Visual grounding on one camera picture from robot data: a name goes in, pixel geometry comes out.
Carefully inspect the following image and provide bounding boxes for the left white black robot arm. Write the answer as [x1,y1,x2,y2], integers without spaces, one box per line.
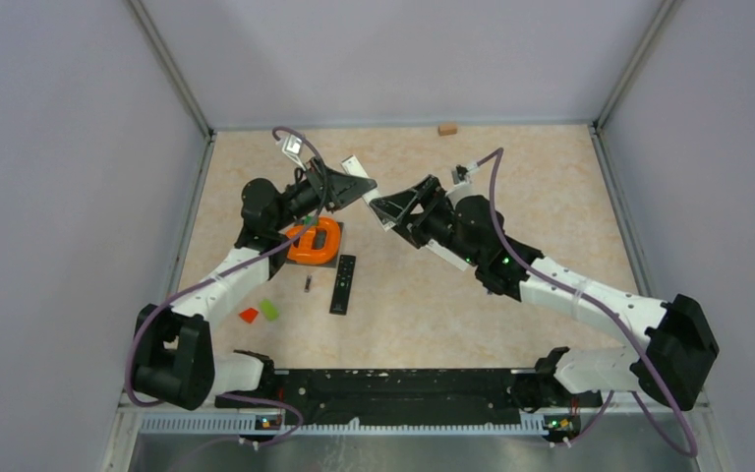
[124,158,378,410]

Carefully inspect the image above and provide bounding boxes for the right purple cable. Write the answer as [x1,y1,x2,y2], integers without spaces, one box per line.
[475,147,699,458]

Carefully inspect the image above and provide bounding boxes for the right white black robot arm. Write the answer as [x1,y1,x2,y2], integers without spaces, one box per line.
[369,176,720,411]

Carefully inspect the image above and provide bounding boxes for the black remote control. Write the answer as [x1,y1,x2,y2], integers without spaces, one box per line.
[329,255,357,316]

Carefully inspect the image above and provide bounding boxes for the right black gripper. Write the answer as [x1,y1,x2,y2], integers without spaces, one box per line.
[371,175,483,267]

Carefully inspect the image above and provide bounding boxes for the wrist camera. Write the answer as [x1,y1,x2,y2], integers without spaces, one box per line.
[278,134,307,170]
[446,162,480,206]

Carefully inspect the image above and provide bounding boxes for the green toy block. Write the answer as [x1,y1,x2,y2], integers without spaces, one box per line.
[259,299,280,322]

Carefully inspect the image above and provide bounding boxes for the white remote battery cover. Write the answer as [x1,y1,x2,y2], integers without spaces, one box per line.
[426,240,470,271]

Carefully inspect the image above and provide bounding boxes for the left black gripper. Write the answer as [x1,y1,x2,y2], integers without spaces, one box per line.
[272,156,377,231]

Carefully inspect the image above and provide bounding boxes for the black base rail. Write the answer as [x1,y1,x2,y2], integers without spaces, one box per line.
[214,369,604,427]

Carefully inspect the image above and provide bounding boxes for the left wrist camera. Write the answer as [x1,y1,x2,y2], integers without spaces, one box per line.
[278,134,307,170]

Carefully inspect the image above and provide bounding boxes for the orange tape dispenser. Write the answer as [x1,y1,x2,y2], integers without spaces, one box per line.
[286,216,344,266]

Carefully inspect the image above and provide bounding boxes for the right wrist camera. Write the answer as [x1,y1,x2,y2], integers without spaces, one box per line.
[446,162,480,206]

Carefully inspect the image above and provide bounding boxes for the small wooden block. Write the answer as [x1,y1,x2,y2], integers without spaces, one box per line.
[437,123,458,137]

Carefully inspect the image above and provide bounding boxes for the red toy block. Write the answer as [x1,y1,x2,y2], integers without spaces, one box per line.
[238,308,260,324]

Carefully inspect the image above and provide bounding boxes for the white remote control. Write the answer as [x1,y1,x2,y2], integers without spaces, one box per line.
[341,154,394,231]

